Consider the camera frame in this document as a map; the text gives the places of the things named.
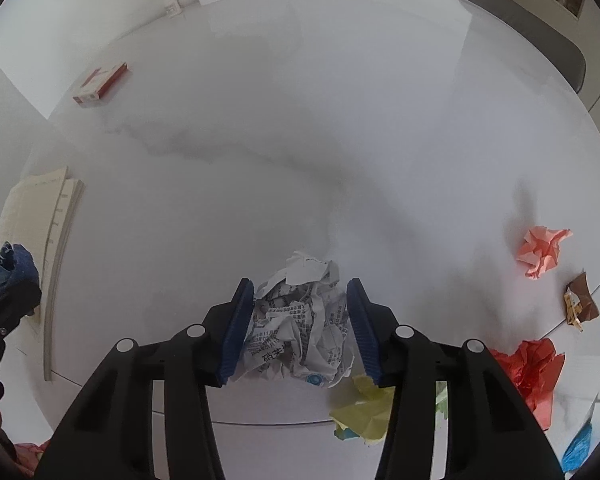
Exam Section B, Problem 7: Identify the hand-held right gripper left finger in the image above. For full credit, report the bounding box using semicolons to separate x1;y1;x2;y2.
34;277;255;480

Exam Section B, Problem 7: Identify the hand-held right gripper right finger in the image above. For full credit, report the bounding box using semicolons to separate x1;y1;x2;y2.
346;276;566;480

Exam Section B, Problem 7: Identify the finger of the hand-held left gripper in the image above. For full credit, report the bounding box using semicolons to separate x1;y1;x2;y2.
0;275;43;341

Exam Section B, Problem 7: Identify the white printed paper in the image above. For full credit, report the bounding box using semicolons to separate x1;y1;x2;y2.
230;251;356;390

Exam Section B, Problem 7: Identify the open cream notebook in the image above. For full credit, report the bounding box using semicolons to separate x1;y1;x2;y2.
0;166;86;382

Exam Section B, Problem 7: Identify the yellow crumpled paper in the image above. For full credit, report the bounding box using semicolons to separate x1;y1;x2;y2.
329;374;396;447

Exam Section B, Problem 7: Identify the red crumpled paper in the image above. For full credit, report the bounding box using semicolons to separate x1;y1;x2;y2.
487;338;566;431

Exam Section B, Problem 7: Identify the pink crumpled paper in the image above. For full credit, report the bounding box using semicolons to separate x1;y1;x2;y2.
516;226;572;280

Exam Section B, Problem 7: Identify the brown foil wrapper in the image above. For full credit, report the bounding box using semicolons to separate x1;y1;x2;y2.
564;271;600;333

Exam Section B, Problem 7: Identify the red and white box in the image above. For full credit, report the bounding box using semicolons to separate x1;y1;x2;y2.
72;61;129;108

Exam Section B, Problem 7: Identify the blue plastic bag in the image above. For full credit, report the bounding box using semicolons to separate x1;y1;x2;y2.
560;422;594;475

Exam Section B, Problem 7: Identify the grey chair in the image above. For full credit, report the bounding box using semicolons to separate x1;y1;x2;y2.
450;0;587;93

